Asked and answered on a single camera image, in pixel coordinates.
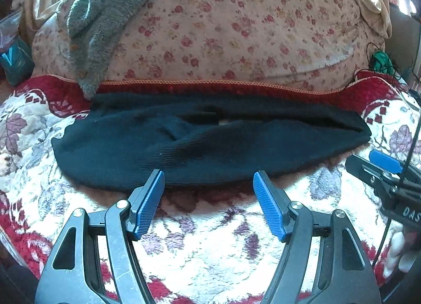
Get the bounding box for black knit pants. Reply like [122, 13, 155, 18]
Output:
[51, 92, 371, 192]

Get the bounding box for right hand white glove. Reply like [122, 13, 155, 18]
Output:
[383, 230, 420, 279]

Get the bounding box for red white floral blanket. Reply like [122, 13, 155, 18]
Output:
[1, 72, 420, 303]

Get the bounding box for pink floral quilt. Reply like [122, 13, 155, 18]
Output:
[32, 0, 386, 92]

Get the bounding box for teal plastic bag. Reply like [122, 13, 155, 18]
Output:
[1, 37, 34, 87]

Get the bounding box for grey fleece jacket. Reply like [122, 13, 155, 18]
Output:
[66, 0, 148, 99]

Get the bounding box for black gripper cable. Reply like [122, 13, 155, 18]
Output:
[371, 107, 421, 267]

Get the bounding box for green cable bundle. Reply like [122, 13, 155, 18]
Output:
[369, 51, 394, 73]

